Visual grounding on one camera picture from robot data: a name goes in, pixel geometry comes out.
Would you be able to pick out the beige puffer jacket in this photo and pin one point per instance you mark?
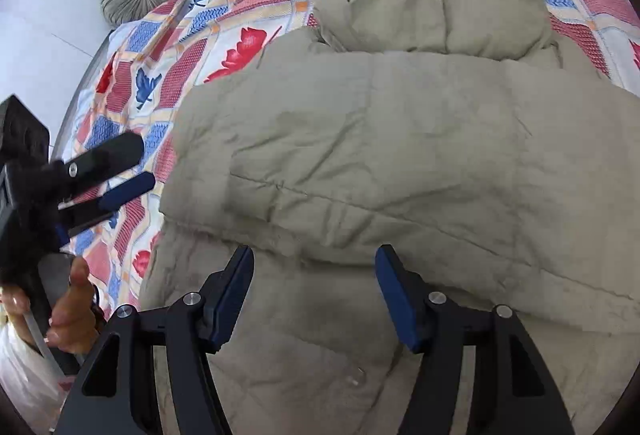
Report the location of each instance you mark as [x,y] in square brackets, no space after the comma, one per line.
[375,140]

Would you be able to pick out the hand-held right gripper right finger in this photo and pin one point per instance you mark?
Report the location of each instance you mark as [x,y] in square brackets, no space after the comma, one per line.
[395,300]

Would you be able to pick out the person's left hand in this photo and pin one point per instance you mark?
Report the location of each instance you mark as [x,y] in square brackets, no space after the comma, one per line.
[72,315]

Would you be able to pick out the white translucent bag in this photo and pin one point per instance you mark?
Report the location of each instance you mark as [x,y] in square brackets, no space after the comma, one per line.
[22,370]

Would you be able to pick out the clear plastic tube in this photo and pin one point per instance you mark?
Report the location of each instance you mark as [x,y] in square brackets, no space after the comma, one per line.
[39,342]

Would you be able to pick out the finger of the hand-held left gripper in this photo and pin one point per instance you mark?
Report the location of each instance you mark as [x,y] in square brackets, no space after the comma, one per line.
[105,155]
[127,190]

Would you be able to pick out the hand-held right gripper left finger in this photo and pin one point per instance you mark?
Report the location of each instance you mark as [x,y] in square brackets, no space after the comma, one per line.
[235,295]

